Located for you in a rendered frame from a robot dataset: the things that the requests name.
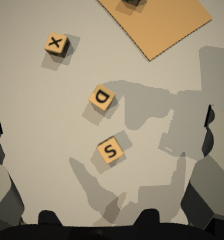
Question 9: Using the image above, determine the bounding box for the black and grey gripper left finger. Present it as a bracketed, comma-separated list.
[0, 144, 25, 231]

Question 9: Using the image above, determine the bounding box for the orange mat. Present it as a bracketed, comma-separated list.
[97, 0, 213, 61]

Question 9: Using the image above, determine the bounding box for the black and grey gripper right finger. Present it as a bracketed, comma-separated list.
[181, 105, 224, 240]

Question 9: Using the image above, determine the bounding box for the tan wooden letter block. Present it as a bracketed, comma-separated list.
[122, 0, 140, 6]
[88, 83, 116, 111]
[44, 32, 70, 58]
[97, 136, 124, 164]

